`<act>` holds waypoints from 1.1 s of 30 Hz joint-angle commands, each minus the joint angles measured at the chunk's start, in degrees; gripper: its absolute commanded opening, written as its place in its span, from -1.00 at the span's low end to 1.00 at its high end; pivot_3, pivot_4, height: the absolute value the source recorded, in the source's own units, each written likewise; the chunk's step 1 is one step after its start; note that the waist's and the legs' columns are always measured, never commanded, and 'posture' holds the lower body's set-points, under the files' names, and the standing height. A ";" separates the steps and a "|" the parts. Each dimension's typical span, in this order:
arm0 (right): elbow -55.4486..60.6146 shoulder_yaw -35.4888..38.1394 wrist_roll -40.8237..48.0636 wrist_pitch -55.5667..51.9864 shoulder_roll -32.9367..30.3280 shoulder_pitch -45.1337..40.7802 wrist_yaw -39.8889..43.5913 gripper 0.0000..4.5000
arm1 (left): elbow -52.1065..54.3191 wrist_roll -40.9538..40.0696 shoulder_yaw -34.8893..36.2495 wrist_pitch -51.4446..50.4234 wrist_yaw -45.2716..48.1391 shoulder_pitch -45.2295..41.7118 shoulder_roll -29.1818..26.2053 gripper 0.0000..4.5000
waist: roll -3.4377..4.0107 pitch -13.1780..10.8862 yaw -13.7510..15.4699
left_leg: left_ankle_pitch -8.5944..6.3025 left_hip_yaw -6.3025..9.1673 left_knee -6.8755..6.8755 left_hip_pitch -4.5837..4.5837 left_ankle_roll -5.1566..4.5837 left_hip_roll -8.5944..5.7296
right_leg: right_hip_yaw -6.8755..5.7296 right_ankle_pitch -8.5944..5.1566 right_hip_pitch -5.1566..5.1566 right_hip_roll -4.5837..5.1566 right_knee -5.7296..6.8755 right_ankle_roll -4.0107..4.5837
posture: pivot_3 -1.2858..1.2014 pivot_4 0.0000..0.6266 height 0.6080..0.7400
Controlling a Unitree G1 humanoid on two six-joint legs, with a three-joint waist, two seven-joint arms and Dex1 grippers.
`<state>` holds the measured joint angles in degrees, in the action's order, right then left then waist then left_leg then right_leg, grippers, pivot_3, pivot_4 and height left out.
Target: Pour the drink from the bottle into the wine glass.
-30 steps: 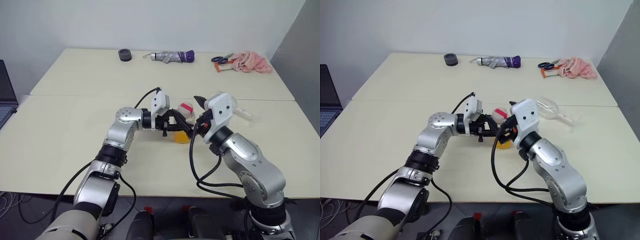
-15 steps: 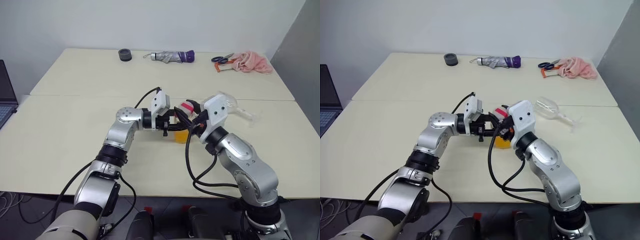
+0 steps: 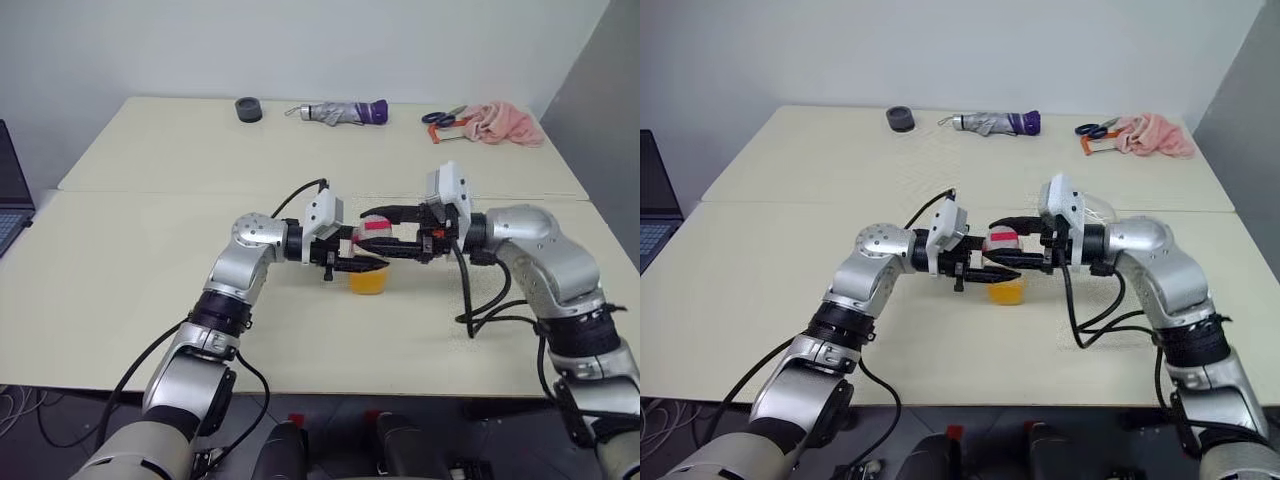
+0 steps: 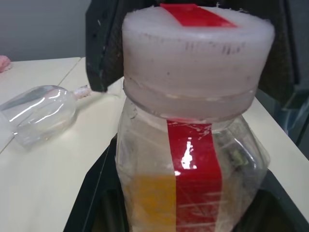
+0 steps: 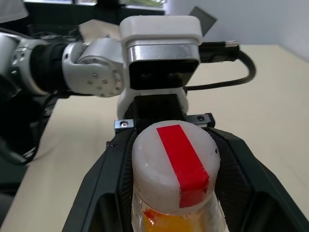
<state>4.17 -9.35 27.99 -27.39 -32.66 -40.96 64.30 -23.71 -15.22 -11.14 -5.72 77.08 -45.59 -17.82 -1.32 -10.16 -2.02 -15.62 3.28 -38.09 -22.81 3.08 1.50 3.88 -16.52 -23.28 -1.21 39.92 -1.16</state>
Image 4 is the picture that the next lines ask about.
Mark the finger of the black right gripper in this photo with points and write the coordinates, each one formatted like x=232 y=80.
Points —
x=282 y=60
x=103 y=48

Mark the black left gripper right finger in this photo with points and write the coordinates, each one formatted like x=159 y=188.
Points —
x=282 y=210

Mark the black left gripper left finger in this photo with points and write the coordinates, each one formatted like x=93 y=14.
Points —
x=96 y=193

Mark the clear plastic bottle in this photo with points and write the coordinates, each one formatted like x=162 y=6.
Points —
x=46 y=113

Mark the clear bottle with red tape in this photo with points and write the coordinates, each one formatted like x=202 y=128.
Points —
x=188 y=72

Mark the pink knitted cloth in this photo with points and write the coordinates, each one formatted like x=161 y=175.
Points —
x=4 y=64

